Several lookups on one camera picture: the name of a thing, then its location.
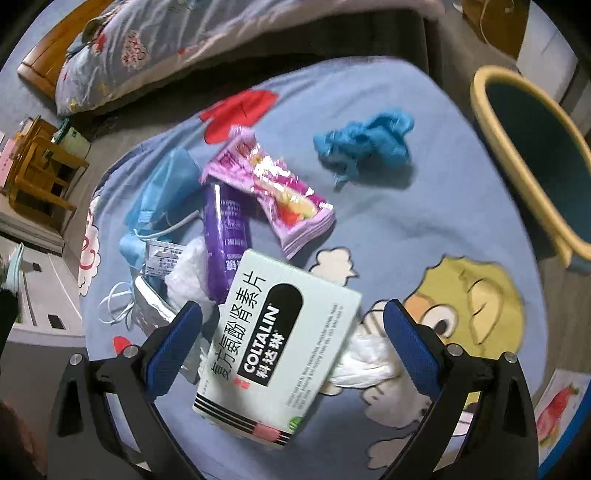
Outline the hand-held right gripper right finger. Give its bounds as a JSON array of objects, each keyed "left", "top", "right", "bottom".
[{"left": 383, "top": 299, "right": 541, "bottom": 480}]

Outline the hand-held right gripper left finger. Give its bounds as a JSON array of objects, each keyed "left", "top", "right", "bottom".
[{"left": 46, "top": 300, "right": 206, "bottom": 480}]

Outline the white tissue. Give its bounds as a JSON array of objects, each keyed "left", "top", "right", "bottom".
[{"left": 325, "top": 323, "right": 402, "bottom": 393}]

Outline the white green medicine box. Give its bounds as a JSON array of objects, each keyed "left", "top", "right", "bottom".
[{"left": 191, "top": 248, "right": 363, "bottom": 450}]

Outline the blue face mask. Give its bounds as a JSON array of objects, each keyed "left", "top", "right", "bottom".
[{"left": 99, "top": 148, "right": 205, "bottom": 329}]

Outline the purple snack packet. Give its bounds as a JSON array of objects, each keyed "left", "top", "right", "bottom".
[{"left": 201, "top": 127, "right": 336, "bottom": 260}]

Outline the yellow rimmed teal trash bin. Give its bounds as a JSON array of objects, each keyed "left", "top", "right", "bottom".
[{"left": 470, "top": 65, "right": 591, "bottom": 273}]

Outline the silver foil pack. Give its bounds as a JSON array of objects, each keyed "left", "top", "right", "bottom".
[{"left": 131, "top": 274, "right": 204, "bottom": 384}]

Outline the white crumpled plastic wrap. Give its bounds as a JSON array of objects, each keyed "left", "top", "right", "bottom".
[{"left": 165, "top": 237, "right": 222, "bottom": 324}]

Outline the small white sachet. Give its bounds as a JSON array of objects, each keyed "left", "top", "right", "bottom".
[{"left": 143, "top": 240, "right": 185, "bottom": 278}]

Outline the purple tube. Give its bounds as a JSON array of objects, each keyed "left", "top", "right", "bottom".
[{"left": 203, "top": 182, "right": 252, "bottom": 305}]

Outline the white low cabinet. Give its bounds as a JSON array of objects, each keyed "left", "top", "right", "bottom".
[{"left": 0, "top": 222, "right": 88, "bottom": 361}]

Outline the blue printed blanket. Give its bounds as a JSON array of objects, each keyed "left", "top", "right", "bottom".
[{"left": 78, "top": 58, "right": 583, "bottom": 480}]

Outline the strawberry picture flyer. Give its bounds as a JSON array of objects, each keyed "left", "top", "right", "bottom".
[{"left": 533, "top": 369, "right": 580, "bottom": 448}]

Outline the blue crumpled glove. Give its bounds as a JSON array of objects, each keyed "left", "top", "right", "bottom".
[{"left": 313, "top": 107, "right": 415, "bottom": 188}]

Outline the wooden chair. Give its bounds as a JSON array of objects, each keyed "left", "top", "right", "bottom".
[{"left": 7, "top": 115, "right": 90, "bottom": 232}]

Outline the white green storage box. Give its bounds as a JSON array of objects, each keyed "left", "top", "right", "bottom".
[{"left": 51, "top": 120, "right": 90, "bottom": 160}]

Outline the dark bed base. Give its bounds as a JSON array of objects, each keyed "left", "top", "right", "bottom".
[{"left": 406, "top": 11, "right": 444, "bottom": 81}]

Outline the wooden headboard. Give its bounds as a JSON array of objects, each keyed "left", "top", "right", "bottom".
[{"left": 17, "top": 0, "right": 112, "bottom": 100}]

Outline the bed with cartoon duvet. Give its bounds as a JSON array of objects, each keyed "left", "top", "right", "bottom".
[{"left": 55, "top": 0, "right": 444, "bottom": 116}]

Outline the white air purifier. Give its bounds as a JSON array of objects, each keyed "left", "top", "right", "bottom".
[{"left": 515, "top": 0, "right": 578, "bottom": 107}]

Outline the wooden cabinet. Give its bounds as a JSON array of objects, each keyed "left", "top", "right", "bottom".
[{"left": 462, "top": 0, "right": 529, "bottom": 58}]

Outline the white cable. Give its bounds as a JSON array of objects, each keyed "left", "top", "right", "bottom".
[{"left": 477, "top": 0, "right": 491, "bottom": 43}]

